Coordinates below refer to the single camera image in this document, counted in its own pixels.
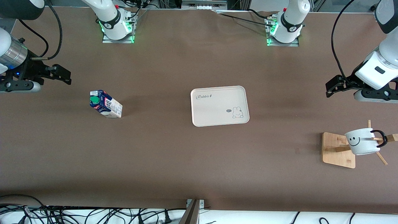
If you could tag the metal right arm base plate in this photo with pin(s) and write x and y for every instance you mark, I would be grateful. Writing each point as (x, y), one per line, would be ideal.
(118, 41)

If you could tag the white power strip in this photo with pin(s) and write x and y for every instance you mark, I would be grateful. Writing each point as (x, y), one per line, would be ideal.
(203, 3)

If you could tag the wooden cup stand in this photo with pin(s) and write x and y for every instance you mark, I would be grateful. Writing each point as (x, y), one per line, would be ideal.
(337, 155)

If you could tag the blue white milk carton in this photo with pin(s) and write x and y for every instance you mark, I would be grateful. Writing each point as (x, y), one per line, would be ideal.
(107, 105)

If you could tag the metal bracket with bar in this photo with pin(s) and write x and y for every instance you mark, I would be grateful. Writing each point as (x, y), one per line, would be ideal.
(192, 213)

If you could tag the cream rabbit print tray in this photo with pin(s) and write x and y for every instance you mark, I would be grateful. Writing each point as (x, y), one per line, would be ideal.
(214, 109)

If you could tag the white smiley face cup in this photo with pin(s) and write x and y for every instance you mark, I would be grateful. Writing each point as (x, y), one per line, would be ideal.
(363, 143)

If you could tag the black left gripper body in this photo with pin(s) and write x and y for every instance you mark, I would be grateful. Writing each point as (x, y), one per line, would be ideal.
(350, 79)

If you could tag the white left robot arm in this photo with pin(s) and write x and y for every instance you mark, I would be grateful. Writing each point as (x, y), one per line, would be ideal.
(292, 18)

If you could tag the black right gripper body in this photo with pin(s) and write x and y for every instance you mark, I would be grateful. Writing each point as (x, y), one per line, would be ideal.
(30, 69)

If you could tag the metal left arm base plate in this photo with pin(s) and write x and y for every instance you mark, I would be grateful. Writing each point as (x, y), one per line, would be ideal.
(283, 44)

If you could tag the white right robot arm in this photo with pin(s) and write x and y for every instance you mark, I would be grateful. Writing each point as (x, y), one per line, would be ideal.
(108, 18)

